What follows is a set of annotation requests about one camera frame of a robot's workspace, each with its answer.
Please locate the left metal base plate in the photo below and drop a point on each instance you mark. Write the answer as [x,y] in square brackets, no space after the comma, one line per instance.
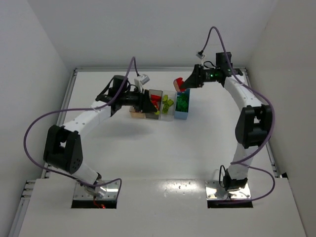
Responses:
[105,192]

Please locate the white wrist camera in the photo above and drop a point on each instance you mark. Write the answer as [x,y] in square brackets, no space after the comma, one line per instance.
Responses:
[201,56]
[141,80]

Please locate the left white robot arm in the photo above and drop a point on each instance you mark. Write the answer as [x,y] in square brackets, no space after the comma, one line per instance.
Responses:
[63,147]

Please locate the orange transparent container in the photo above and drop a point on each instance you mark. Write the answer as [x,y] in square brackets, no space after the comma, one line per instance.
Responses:
[135,114]

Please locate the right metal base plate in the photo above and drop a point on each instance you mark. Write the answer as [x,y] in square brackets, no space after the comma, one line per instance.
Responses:
[214,192]

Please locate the metal base plate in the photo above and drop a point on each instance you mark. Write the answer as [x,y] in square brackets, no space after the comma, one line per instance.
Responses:
[214,192]
[105,192]

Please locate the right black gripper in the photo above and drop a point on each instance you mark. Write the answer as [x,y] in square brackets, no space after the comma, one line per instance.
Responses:
[197,75]

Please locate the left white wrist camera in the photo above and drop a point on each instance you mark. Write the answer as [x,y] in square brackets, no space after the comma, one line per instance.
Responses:
[141,80]

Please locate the dark green square lego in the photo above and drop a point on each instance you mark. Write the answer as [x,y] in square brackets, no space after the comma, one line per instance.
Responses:
[182,103]

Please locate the blue container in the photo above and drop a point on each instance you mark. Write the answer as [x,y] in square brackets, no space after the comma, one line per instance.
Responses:
[182,115]

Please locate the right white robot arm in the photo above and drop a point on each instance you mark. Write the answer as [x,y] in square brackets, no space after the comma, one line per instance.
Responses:
[254,123]

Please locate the red flower lego brick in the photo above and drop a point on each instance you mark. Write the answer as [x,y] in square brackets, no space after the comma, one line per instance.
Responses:
[155,100]

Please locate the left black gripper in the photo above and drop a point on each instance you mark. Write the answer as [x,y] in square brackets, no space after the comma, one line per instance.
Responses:
[144,100]

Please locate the clear transparent container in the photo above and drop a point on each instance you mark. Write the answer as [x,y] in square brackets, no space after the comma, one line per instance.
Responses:
[170,115]

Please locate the dark grey transparent container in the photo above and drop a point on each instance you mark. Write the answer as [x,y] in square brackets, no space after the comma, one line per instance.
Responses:
[153,116]

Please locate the lime square lego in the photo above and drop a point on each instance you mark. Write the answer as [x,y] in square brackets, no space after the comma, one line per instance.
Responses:
[167,103]

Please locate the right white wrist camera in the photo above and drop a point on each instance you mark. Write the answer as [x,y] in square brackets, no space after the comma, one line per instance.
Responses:
[201,56]

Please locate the lime purple lego stack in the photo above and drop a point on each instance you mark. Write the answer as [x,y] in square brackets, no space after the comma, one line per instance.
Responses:
[177,85]

